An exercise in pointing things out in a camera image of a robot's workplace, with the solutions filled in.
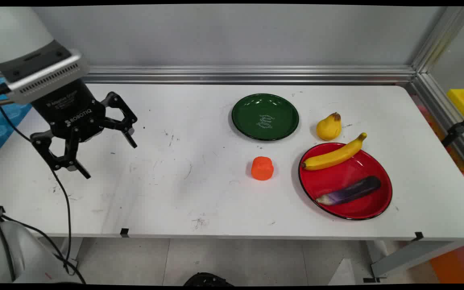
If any green enamel plate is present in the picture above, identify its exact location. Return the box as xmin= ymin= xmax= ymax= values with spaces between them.
xmin=231 ymin=93 xmax=300 ymax=141

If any aluminium frame corner post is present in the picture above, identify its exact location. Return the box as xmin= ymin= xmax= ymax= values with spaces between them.
xmin=411 ymin=6 xmax=464 ymax=74

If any long black camera cable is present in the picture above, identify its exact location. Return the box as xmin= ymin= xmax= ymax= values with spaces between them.
xmin=0 ymin=106 xmax=72 ymax=266

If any aluminium frame side rail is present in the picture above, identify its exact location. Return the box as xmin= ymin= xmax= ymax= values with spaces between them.
xmin=407 ymin=72 xmax=464 ymax=180

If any black round object on floor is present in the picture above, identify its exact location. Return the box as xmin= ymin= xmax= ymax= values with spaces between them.
xmin=184 ymin=273 xmax=234 ymax=286

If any orange box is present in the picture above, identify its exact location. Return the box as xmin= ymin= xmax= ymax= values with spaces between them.
xmin=429 ymin=242 xmax=464 ymax=284

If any red plate with black rim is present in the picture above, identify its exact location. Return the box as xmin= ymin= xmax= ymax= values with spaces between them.
xmin=298 ymin=142 xmax=393 ymax=221

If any horizontal aluminium frame rail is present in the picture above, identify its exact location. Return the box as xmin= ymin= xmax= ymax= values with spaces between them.
xmin=0 ymin=66 xmax=418 ymax=85

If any grey straight table leg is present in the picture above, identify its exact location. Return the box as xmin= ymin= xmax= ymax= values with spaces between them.
xmin=61 ymin=238 xmax=83 ymax=274

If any purple toy eggplant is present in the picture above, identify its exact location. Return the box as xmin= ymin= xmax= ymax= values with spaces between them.
xmin=316 ymin=176 xmax=381 ymax=206

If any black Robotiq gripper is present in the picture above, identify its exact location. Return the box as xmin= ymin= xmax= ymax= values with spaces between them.
xmin=30 ymin=79 xmax=138 ymax=180

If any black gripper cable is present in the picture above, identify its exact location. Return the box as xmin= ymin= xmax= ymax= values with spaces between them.
xmin=0 ymin=189 xmax=87 ymax=284

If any yellow toy banana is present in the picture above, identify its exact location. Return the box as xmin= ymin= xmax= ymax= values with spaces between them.
xmin=301 ymin=133 xmax=367 ymax=171

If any yellow toy pear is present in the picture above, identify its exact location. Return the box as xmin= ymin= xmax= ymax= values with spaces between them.
xmin=316 ymin=112 xmax=342 ymax=141

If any grey slanted table leg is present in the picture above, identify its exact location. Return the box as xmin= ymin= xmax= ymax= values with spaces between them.
xmin=363 ymin=240 xmax=464 ymax=282

